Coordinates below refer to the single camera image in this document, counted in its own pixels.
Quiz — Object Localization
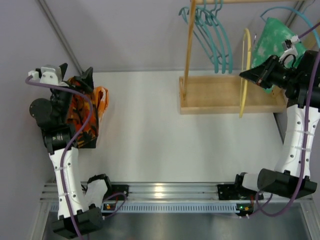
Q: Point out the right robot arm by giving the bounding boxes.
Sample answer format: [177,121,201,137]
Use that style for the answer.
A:
[239,50,320,199]

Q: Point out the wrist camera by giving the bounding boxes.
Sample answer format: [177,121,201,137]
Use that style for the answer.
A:
[28,65,66,86]
[279,35,300,61]

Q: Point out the blue hanger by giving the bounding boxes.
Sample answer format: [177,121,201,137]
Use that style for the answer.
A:
[259,6,320,48]

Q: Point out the aluminium mounting rail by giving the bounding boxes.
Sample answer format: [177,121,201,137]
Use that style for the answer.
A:
[41,181,313,201]

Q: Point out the yellow hanger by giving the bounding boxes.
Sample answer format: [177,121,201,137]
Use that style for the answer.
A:
[239,28,252,119]

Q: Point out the right aluminium frame post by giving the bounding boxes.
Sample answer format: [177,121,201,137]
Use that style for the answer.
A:
[284,0,311,28]

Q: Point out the empty teal hanger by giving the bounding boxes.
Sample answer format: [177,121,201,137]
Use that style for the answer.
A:
[203,0,222,73]
[193,0,219,73]

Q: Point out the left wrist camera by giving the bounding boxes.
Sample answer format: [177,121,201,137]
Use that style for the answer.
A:
[28,65,66,86]

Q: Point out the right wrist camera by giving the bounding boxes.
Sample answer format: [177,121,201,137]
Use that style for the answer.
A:
[279,35,300,61]

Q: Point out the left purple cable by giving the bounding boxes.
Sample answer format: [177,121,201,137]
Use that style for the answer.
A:
[25,76,127,237]

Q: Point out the aluminium corner frame post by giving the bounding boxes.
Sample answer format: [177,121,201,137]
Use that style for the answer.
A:
[35,0,84,74]

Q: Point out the wooden clothes rack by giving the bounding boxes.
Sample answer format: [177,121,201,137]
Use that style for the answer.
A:
[178,0,320,116]

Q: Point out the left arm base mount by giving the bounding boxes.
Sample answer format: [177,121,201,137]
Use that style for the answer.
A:
[102,184,129,201]

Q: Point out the grey slotted cable duct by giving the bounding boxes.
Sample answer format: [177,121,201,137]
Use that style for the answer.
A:
[49,201,253,214]

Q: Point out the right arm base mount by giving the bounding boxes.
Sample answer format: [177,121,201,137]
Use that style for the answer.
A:
[217,183,257,201]

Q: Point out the green trousers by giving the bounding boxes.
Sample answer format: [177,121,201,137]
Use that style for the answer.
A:
[251,16,307,95]

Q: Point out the orange camouflage trousers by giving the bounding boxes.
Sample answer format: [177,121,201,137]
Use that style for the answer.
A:
[41,76,100,150]

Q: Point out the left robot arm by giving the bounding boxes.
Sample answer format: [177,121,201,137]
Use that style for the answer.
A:
[25,63,111,240]

